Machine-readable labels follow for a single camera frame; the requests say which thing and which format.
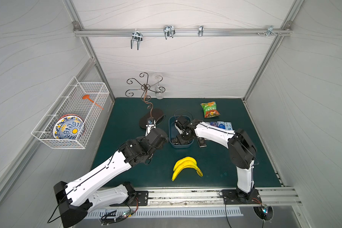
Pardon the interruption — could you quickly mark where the teal plastic storage box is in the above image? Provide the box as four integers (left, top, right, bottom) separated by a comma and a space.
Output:
168, 116, 194, 149

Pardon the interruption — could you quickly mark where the black Face tissue pack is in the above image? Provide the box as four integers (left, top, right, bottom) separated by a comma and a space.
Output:
197, 137, 207, 148

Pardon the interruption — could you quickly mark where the white blue tissue pack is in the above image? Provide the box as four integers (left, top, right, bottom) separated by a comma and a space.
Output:
225, 122, 233, 131

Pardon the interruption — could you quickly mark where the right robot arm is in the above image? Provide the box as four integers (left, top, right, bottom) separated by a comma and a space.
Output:
174, 116, 257, 200

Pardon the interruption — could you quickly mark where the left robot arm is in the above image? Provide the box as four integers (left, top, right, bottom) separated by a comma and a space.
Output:
54, 128, 168, 228

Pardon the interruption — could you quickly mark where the green snack bag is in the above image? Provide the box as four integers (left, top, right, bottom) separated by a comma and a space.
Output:
201, 102, 220, 119

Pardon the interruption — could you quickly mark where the metal scroll stand dark base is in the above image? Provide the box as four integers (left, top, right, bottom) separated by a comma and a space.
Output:
125, 72, 163, 129

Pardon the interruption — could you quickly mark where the yellow banana bunch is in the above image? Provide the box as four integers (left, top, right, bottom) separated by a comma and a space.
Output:
172, 157, 203, 181

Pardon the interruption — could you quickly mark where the clear glass cup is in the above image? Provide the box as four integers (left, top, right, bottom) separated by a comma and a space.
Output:
153, 74, 165, 100

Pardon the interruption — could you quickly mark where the blue yellow patterned plate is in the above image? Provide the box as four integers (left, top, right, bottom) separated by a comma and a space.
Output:
52, 115, 84, 140

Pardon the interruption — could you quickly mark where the orange plastic spoon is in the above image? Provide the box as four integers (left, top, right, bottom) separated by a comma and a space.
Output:
82, 95, 103, 110

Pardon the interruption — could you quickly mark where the metal double hook middle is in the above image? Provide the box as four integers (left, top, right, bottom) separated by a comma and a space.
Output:
163, 25, 175, 40

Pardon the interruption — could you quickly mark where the metal double hook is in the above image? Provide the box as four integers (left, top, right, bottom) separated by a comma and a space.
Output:
163, 25, 175, 40
131, 31, 143, 50

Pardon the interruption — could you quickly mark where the small metal hook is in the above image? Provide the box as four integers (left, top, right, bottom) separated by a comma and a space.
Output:
198, 25, 204, 37

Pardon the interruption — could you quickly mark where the metal double hook left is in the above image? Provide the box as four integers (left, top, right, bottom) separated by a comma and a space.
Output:
131, 31, 143, 50

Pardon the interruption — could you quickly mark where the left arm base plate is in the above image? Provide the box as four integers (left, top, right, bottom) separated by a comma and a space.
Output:
110, 191, 149, 207

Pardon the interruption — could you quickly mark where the white wire basket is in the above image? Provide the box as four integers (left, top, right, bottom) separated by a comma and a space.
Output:
31, 77, 109, 149

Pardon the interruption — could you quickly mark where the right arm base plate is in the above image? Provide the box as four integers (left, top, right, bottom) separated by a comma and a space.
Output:
218, 189, 262, 205

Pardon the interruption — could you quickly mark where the aluminium front rail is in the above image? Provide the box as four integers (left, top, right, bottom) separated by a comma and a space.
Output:
68, 186, 303, 207

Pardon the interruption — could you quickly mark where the aluminium rail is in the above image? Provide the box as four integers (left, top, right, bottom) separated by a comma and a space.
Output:
68, 186, 303, 207
74, 28, 293, 38

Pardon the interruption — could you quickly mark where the metal bracket hook right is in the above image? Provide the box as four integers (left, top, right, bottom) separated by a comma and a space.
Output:
256, 26, 282, 37

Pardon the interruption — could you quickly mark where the aluminium top rail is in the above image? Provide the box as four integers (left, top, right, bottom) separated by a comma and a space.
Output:
74, 28, 293, 38

